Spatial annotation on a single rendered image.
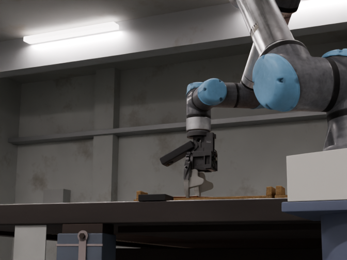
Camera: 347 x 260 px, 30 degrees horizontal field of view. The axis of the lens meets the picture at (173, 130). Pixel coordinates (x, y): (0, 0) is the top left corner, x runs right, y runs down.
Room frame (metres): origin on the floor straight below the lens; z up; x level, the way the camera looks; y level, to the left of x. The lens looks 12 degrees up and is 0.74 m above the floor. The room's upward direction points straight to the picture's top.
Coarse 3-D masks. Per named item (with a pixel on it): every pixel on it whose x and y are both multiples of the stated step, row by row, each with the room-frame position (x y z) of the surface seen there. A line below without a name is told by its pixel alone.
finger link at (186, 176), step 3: (186, 159) 1.89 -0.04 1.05; (189, 159) 1.89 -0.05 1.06; (186, 162) 1.88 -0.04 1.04; (189, 162) 1.88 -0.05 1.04; (186, 165) 1.88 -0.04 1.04; (189, 165) 1.88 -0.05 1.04; (186, 168) 1.88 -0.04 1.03; (189, 168) 1.88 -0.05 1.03; (186, 171) 1.87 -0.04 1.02; (189, 171) 1.88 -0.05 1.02; (186, 174) 1.88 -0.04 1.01; (189, 174) 1.88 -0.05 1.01; (186, 177) 1.88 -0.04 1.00
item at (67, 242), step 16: (64, 224) 1.79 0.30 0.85; (80, 224) 1.78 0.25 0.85; (96, 224) 1.76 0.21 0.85; (64, 240) 1.78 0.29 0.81; (80, 240) 1.76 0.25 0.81; (96, 240) 1.75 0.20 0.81; (112, 240) 1.81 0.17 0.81; (64, 256) 1.78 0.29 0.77; (80, 256) 1.75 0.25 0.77; (96, 256) 1.75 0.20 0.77; (112, 256) 1.81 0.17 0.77
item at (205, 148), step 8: (192, 136) 1.92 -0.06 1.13; (200, 136) 1.91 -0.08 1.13; (208, 136) 1.90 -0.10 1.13; (200, 144) 1.91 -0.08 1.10; (208, 144) 1.90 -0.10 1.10; (192, 152) 1.89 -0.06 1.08; (200, 152) 1.89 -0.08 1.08; (208, 152) 1.88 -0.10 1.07; (216, 152) 1.92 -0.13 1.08; (192, 160) 1.89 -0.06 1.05; (200, 160) 1.90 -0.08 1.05; (208, 160) 1.89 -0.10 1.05; (216, 160) 1.94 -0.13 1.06; (192, 168) 1.91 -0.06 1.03; (200, 168) 1.90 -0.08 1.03; (208, 168) 1.89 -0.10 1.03; (216, 168) 1.92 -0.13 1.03
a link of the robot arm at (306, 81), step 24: (240, 0) 1.44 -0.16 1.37; (264, 0) 1.39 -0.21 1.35; (264, 24) 1.35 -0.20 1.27; (264, 48) 1.33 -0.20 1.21; (288, 48) 1.28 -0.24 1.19; (264, 72) 1.28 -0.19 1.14; (288, 72) 1.24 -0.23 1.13; (312, 72) 1.25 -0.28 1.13; (264, 96) 1.30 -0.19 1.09; (288, 96) 1.26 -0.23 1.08; (312, 96) 1.27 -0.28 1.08
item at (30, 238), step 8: (16, 232) 1.85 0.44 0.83; (24, 232) 1.84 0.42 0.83; (32, 232) 1.83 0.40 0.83; (40, 232) 1.83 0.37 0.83; (16, 240) 1.85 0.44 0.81; (24, 240) 1.84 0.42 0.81; (32, 240) 1.83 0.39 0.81; (40, 240) 1.83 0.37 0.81; (16, 248) 1.85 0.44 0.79; (24, 248) 1.84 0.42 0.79; (32, 248) 1.83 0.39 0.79; (40, 248) 1.83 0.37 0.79; (16, 256) 1.85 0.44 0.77; (24, 256) 1.84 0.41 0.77; (32, 256) 1.83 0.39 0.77; (40, 256) 1.83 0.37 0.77
